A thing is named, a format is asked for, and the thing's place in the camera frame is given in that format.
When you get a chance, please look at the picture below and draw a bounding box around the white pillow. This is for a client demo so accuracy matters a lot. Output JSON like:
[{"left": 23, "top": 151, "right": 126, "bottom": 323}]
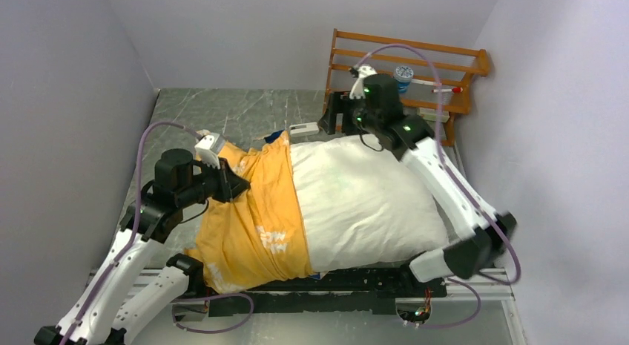
[{"left": 290, "top": 134, "right": 449, "bottom": 272}]

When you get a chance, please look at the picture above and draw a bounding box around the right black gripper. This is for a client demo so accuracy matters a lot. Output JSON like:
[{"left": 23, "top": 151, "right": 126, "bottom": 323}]
[{"left": 317, "top": 91, "right": 381, "bottom": 136}]

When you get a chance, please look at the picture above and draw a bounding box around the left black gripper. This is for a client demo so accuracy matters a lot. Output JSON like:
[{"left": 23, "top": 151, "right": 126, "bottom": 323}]
[{"left": 177, "top": 155, "right": 251, "bottom": 208}]

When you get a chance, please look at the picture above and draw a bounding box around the white red marker pen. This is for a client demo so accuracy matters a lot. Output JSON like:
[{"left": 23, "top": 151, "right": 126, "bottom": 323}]
[{"left": 432, "top": 87, "right": 464, "bottom": 93}]

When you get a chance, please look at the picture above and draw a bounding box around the aluminium frame rail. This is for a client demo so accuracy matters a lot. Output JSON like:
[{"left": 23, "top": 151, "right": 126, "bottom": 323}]
[{"left": 81, "top": 266, "right": 515, "bottom": 304}]

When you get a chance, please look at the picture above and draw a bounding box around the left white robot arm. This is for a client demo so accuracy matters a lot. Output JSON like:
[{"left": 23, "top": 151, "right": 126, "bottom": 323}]
[{"left": 34, "top": 148, "right": 250, "bottom": 344}]

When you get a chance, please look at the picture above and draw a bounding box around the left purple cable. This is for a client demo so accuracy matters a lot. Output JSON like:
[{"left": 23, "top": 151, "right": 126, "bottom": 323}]
[{"left": 58, "top": 120, "right": 255, "bottom": 345}]

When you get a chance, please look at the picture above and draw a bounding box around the white pen on shelf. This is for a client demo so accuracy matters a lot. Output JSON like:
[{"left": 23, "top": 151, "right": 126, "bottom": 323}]
[{"left": 411, "top": 79, "right": 441, "bottom": 87}]

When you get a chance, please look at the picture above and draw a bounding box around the blue white jar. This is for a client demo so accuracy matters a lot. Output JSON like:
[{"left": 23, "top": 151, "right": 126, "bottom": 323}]
[{"left": 393, "top": 65, "right": 414, "bottom": 94}]

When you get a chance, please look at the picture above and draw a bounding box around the small white remote device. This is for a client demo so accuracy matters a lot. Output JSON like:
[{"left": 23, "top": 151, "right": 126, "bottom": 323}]
[{"left": 288, "top": 122, "right": 320, "bottom": 138}]

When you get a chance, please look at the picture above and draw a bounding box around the orange wooden shelf rack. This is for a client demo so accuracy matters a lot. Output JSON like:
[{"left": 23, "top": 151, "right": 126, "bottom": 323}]
[{"left": 324, "top": 30, "right": 492, "bottom": 147}]

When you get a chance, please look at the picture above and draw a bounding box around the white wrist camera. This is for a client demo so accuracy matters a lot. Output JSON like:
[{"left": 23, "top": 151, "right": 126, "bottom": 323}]
[
  {"left": 349, "top": 65, "right": 378, "bottom": 100},
  {"left": 194, "top": 133, "right": 226, "bottom": 169}
]

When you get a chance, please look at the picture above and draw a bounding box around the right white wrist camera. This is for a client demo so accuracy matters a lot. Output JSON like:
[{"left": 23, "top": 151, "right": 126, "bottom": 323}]
[{"left": 349, "top": 65, "right": 378, "bottom": 100}]

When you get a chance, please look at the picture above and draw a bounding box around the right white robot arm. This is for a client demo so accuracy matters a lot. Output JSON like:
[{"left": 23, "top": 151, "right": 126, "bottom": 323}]
[{"left": 322, "top": 73, "right": 518, "bottom": 296}]

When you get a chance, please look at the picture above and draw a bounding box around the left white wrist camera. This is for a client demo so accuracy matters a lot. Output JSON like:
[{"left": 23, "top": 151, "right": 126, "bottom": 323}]
[{"left": 194, "top": 133, "right": 226, "bottom": 169}]

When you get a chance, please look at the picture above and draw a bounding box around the white box under shelf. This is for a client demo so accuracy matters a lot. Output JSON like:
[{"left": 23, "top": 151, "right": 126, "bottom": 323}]
[{"left": 418, "top": 108, "right": 449, "bottom": 123}]

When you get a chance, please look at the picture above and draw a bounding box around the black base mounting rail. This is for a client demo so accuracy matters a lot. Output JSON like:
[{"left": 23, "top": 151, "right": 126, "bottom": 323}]
[{"left": 167, "top": 266, "right": 448, "bottom": 318}]

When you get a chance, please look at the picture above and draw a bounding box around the blue orange cartoon pillowcase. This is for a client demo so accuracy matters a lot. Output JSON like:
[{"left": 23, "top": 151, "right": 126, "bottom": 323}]
[{"left": 185, "top": 132, "right": 314, "bottom": 294}]

